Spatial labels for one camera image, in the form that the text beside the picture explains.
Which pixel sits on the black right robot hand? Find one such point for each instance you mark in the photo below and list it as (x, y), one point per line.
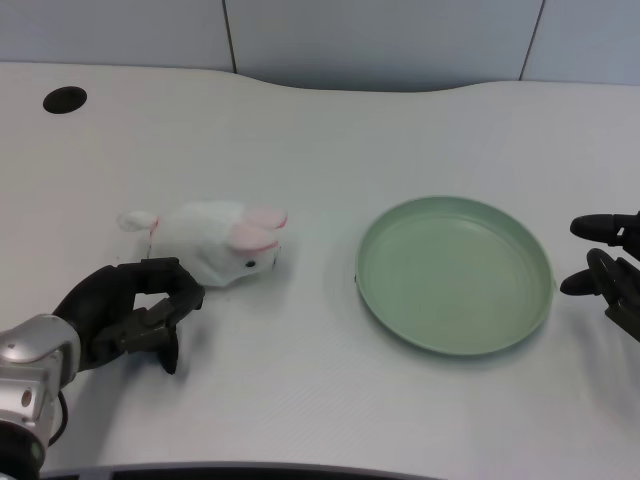
(607, 260)

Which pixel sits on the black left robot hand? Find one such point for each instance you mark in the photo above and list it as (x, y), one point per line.
(111, 300)

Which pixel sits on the white plush rabbit doll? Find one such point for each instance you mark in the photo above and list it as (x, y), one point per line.
(215, 240)

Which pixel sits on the green round plate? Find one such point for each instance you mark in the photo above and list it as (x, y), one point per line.
(452, 276)

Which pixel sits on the black round table grommet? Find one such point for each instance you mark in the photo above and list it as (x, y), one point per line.
(64, 99)

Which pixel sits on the dark robot torso edge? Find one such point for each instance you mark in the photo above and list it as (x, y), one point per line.
(240, 472)

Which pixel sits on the grey partition wall panel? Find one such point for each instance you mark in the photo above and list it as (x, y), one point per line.
(380, 35)

